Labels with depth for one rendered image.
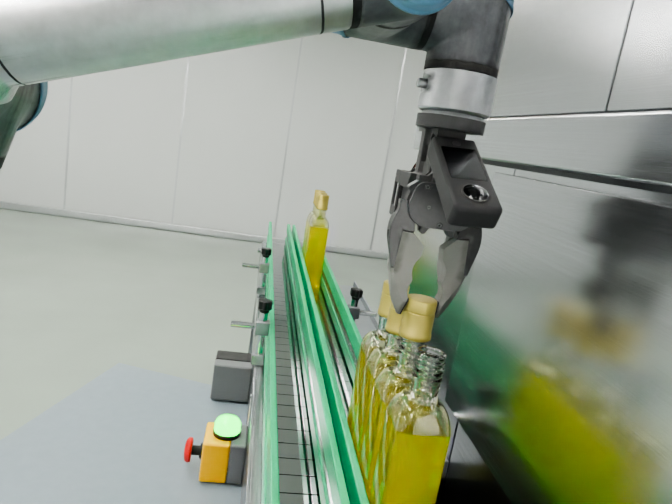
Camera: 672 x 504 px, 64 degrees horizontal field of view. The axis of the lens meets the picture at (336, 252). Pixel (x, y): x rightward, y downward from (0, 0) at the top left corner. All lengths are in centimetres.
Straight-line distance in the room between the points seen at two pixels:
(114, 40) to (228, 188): 601
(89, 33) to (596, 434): 50
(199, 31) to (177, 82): 604
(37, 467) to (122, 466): 13
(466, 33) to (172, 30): 28
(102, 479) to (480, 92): 80
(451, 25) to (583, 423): 38
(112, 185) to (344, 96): 280
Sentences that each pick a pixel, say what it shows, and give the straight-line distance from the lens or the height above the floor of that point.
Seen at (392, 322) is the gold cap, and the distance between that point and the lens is 65.
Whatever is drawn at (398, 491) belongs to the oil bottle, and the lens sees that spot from 59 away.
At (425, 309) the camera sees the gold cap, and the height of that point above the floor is 117.
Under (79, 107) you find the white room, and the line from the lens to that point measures 668.
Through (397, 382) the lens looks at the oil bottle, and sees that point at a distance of 60.
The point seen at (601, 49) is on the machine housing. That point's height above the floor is 147.
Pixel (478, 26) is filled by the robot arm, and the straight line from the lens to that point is 57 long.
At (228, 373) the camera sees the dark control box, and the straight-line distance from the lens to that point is 119.
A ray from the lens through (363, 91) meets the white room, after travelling 646.
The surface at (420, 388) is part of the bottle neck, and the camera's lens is 55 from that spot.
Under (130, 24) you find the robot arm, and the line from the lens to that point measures 41.
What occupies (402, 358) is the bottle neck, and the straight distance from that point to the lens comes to 60.
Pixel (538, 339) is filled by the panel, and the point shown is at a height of 116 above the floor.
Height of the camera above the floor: 133
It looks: 12 degrees down
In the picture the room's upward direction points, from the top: 9 degrees clockwise
